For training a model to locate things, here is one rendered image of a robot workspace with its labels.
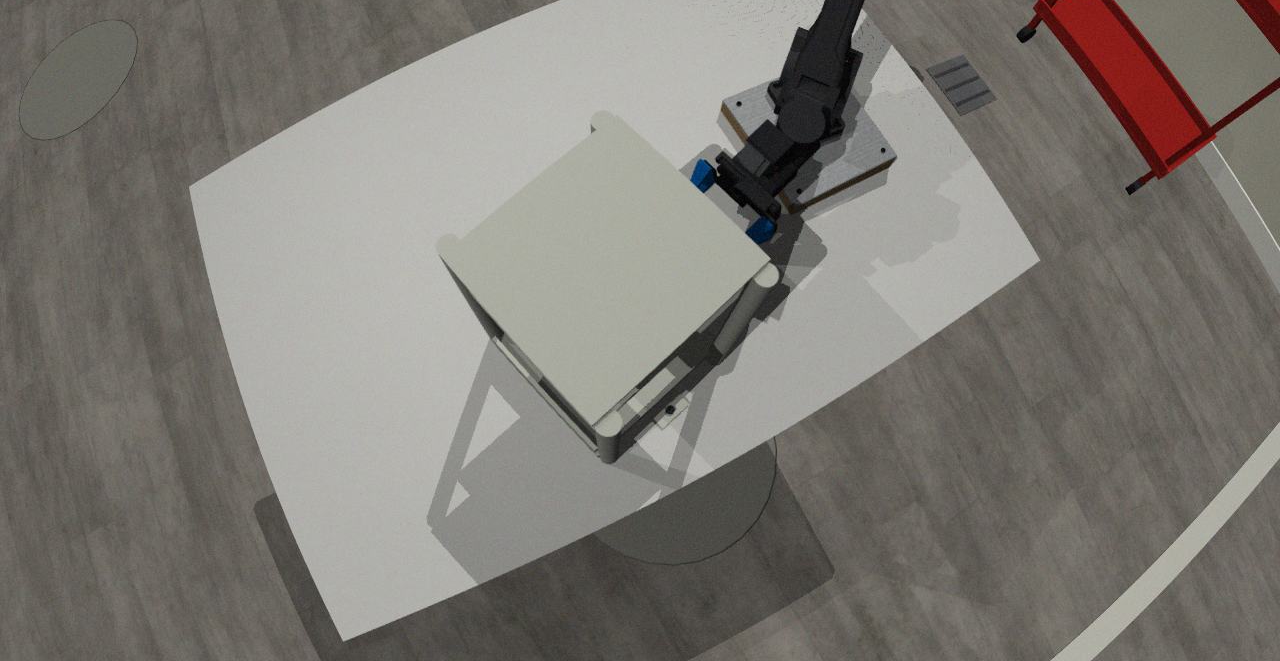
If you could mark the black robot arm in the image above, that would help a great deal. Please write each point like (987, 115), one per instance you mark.
(801, 122)

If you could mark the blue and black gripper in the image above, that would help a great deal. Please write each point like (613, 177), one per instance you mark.
(746, 187)

